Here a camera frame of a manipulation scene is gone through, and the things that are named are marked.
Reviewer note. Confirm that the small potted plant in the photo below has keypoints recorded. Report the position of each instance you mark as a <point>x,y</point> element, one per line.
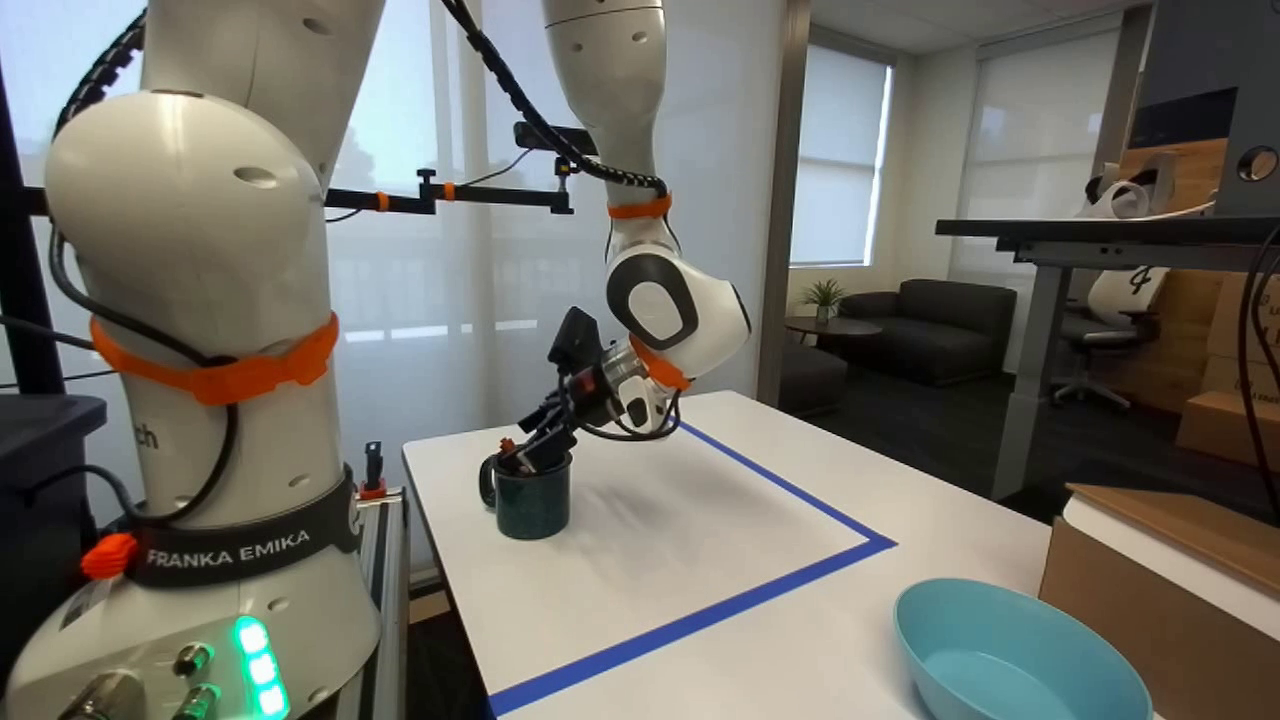
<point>824,297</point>

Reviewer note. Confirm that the grey cabinet with wood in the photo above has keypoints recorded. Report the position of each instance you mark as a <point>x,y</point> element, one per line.
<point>1201,83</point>

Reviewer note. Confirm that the black camera on boom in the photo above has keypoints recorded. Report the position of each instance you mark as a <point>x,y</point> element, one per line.
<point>554,137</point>

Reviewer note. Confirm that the round dark coffee table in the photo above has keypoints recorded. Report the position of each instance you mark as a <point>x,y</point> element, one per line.
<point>835,329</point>

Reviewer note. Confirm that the distant cardboard box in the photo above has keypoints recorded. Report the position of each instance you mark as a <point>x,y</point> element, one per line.
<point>1233,414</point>

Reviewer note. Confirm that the brown cardboard box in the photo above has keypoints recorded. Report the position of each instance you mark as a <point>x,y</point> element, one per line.
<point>1134,624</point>

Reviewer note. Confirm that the red marker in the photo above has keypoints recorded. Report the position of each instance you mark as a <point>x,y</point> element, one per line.
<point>510,447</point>

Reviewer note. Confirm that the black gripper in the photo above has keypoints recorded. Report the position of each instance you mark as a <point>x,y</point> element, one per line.
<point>594,398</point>

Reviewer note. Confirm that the blue plastic bowl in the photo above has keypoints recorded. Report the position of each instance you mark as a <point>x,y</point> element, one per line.
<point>961,624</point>

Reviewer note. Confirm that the dark green mug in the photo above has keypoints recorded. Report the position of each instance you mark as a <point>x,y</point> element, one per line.
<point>532,512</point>

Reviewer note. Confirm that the small black table clamp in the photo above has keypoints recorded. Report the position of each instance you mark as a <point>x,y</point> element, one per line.
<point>373,468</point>

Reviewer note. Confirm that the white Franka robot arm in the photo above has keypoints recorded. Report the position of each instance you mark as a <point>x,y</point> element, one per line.
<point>201,203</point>

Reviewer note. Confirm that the dark grey sofa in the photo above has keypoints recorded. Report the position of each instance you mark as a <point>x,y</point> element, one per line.
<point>935,327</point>

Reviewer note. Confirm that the dark standing desk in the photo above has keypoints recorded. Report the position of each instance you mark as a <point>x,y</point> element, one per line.
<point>1105,237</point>

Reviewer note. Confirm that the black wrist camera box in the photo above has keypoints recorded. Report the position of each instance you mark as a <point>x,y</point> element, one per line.
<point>579,340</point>

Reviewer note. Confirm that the white office chair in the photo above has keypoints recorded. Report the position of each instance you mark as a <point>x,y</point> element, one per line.
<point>1112,313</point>

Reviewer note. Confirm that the long blue tape strip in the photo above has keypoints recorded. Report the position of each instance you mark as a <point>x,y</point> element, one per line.
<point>694,617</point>

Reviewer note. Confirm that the short blue tape strip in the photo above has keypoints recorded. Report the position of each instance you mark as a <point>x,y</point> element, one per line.
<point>803,491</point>

